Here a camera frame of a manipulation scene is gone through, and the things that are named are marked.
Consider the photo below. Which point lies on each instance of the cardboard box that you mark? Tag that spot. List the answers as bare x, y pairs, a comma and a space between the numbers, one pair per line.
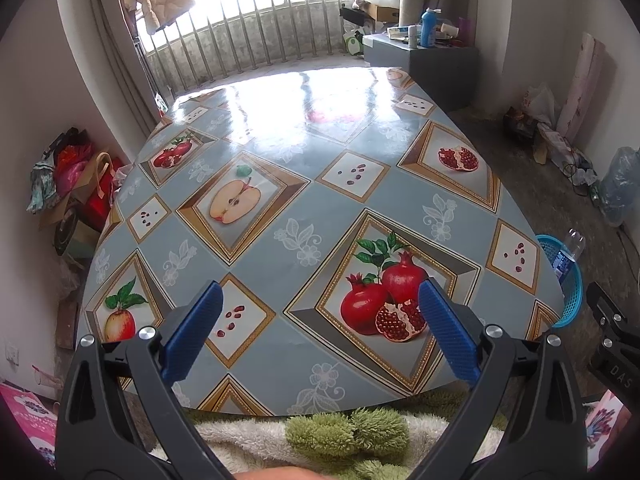
384, 12

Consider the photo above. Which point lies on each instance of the small white bottle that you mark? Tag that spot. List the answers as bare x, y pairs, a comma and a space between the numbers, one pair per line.
412, 37

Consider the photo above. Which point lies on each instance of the pink printed carton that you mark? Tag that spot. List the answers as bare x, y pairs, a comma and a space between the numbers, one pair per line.
27, 420
607, 422

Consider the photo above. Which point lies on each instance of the balcony railing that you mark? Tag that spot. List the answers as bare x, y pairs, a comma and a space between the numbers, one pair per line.
280, 45

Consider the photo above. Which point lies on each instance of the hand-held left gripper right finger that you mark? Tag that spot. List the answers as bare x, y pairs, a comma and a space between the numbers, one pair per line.
450, 330

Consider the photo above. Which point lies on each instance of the blue plastic basket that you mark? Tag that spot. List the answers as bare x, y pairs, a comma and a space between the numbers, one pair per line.
572, 300

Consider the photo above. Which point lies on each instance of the teal patterned cloth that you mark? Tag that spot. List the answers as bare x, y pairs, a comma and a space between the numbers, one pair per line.
42, 185

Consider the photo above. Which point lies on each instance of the grey curtain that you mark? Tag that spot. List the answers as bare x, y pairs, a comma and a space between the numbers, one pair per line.
115, 60

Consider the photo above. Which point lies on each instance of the blue label plastic bottle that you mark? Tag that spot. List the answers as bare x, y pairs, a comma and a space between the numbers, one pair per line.
570, 250

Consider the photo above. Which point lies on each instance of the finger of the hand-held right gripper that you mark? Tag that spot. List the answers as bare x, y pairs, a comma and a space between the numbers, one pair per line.
622, 335

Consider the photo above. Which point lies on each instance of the fruit print tablecloth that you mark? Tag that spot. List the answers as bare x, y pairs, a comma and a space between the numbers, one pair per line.
320, 240

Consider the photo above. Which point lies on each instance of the pink floral roll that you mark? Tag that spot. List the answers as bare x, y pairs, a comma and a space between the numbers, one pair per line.
582, 85

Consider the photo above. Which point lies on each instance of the white plastic bag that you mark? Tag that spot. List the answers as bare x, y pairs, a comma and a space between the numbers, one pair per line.
542, 105

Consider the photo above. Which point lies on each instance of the red shopping bag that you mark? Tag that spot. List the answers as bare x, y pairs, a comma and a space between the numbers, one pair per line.
102, 200

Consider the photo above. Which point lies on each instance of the grey cabinet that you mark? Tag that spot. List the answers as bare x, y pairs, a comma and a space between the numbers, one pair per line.
440, 75

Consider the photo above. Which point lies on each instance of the green white fuzzy garment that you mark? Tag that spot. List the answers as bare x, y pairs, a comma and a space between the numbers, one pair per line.
325, 430

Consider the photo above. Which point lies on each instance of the white wall socket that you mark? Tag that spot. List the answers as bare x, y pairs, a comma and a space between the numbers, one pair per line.
12, 352

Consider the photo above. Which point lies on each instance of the large clear water jug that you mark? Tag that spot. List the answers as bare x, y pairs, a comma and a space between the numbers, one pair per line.
620, 185

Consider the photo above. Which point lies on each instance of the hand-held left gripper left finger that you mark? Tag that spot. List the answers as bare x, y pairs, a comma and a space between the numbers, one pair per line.
192, 330

